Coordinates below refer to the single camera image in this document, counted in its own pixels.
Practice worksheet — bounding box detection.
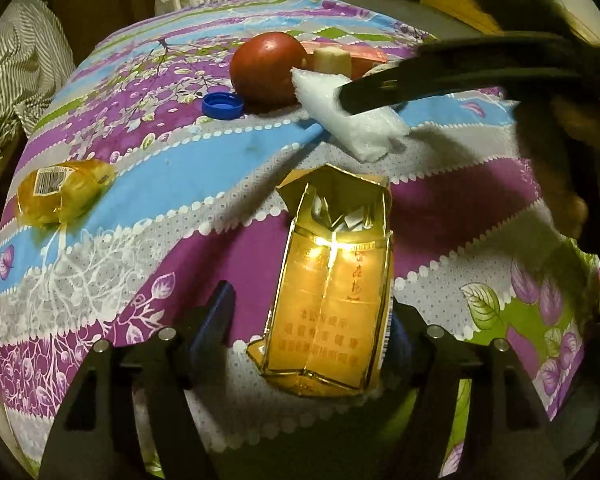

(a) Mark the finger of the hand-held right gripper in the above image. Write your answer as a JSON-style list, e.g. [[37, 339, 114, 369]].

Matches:
[[336, 67, 600, 116], [415, 31, 600, 76]]

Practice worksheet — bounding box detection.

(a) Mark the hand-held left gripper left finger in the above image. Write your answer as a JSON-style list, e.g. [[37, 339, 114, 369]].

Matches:
[[39, 280, 237, 480]]

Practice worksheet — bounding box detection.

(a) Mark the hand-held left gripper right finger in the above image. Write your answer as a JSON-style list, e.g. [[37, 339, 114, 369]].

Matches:
[[387, 305, 566, 480]]

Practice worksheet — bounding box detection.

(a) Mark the white foam block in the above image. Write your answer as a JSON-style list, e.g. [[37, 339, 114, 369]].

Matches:
[[290, 66, 412, 162]]

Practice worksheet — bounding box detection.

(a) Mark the gold carton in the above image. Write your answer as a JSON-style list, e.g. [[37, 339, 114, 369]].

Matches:
[[245, 164, 396, 397]]

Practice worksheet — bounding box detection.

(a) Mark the person's right hand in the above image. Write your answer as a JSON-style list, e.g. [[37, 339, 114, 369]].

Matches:
[[550, 95, 600, 226]]

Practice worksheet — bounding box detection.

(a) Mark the small red wrapper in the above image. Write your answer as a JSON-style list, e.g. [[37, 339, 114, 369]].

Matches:
[[300, 40, 391, 81]]

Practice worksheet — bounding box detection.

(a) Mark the beige foam cube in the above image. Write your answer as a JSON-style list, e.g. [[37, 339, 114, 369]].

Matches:
[[311, 46, 353, 80]]

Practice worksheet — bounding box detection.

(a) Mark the red round ball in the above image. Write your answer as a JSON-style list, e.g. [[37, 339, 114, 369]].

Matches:
[[229, 31, 310, 107]]

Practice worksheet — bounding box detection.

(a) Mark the yellow plastic wrapper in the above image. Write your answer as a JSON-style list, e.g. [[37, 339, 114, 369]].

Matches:
[[16, 159, 118, 226]]

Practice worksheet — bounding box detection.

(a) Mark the blue bottle cap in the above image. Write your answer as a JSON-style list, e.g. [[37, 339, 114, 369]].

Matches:
[[201, 91, 246, 120]]

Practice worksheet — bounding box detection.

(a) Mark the striped cloth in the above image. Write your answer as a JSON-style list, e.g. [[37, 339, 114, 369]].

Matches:
[[0, 0, 76, 171]]

